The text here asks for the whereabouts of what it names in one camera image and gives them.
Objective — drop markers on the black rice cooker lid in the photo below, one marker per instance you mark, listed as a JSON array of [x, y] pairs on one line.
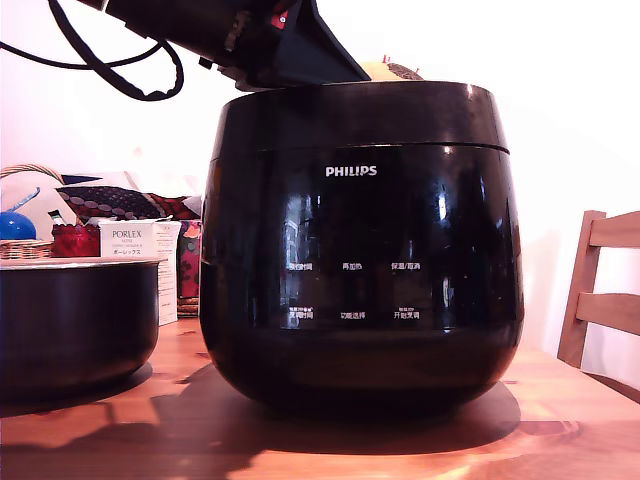
[[360, 117]]

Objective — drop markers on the black rice cooker body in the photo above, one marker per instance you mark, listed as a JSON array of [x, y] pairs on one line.
[[360, 360]]

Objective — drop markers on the tan globe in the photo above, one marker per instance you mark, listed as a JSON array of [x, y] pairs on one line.
[[390, 72]]

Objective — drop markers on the dark patterned cushion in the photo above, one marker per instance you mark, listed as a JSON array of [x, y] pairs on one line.
[[115, 200]]

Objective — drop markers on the red floral box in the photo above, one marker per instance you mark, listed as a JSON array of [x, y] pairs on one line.
[[189, 260]]

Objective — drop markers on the white Porlex box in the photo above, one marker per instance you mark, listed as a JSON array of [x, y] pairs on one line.
[[127, 239]]

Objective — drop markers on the red glass jar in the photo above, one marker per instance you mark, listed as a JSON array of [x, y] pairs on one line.
[[75, 242]]

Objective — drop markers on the white cloth with blue print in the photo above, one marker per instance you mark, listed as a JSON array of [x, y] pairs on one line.
[[30, 197]]

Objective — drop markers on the blue ball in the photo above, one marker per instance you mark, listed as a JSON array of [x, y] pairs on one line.
[[15, 227]]

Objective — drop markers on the wicker basket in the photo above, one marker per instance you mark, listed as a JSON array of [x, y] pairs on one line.
[[25, 249]]

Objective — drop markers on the black inner pot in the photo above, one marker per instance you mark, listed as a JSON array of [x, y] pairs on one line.
[[75, 325]]

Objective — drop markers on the wooden chair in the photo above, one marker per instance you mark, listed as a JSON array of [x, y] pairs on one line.
[[582, 280]]

